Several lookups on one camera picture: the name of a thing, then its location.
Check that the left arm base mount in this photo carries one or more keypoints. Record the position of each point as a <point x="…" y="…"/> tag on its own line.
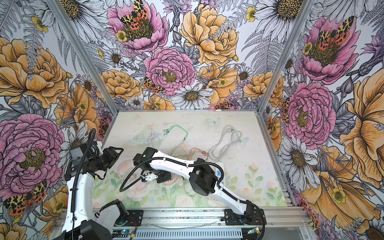
<point x="132" y="218"/>

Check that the aluminium corner post left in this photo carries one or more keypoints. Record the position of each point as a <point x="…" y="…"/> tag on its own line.
<point x="63" y="19"/>

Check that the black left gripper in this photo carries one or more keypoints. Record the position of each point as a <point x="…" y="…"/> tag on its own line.
<point x="113" y="155"/>

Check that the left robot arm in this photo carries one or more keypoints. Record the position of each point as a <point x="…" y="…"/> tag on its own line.
<point x="80" y="222"/>

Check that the white blue power strip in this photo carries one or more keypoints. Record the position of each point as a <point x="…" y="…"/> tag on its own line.
<point x="219" y="173"/>

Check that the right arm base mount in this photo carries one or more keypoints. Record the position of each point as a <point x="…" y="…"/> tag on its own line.
<point x="251" y="218"/>

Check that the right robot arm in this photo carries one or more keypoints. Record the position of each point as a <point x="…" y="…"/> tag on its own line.
<point x="205" y="178"/>

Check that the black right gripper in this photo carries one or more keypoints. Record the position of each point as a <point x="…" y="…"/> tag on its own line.
<point x="166" y="178"/>

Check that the aluminium corner post right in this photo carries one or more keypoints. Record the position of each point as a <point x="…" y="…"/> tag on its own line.
<point x="291" y="40"/>

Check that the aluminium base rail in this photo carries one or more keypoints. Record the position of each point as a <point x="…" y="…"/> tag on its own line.
<point x="190" y="218"/>

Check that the aluminium corner post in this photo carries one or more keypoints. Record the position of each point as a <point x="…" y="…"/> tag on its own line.
<point x="291" y="40"/>
<point x="63" y="19"/>

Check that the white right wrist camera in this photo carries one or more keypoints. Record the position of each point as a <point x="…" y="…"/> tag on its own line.
<point x="150" y="177"/>

